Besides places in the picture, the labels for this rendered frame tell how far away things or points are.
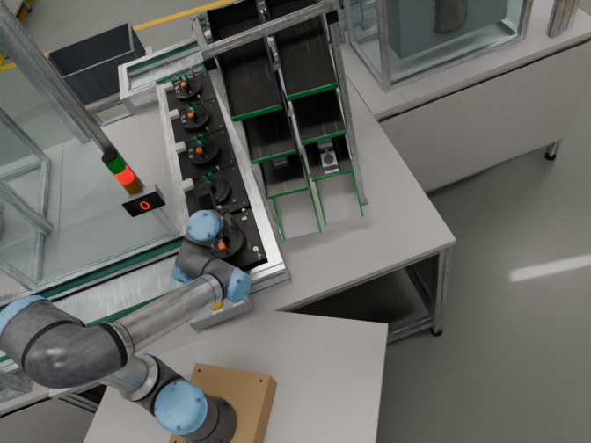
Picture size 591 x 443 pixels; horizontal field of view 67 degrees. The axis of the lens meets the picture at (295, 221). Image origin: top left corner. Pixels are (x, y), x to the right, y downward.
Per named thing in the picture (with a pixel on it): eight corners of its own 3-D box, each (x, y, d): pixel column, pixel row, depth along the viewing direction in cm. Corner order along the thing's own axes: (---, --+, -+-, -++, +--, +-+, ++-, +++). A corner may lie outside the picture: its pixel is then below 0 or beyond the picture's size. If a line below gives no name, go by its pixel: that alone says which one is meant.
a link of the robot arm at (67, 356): (54, 376, 70) (255, 262, 107) (19, 344, 76) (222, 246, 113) (63, 427, 75) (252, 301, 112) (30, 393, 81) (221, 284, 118)
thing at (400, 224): (456, 244, 155) (456, 239, 153) (54, 400, 155) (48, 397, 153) (324, 46, 242) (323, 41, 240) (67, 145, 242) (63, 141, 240)
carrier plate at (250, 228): (267, 260, 154) (266, 257, 153) (203, 285, 154) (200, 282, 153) (252, 210, 169) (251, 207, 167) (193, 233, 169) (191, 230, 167)
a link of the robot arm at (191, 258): (193, 292, 109) (208, 250, 109) (162, 273, 114) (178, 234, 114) (213, 292, 116) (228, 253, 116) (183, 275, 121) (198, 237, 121)
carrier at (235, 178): (251, 207, 170) (241, 186, 160) (193, 230, 170) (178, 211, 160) (238, 166, 185) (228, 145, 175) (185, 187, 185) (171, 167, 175)
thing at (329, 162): (339, 173, 138) (338, 166, 131) (325, 177, 138) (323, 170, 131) (333, 148, 140) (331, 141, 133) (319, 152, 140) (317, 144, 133)
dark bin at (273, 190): (308, 189, 138) (305, 183, 130) (267, 199, 139) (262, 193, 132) (290, 108, 144) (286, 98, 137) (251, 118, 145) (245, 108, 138)
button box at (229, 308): (253, 308, 150) (248, 301, 145) (195, 331, 150) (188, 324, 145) (249, 292, 155) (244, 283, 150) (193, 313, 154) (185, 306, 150)
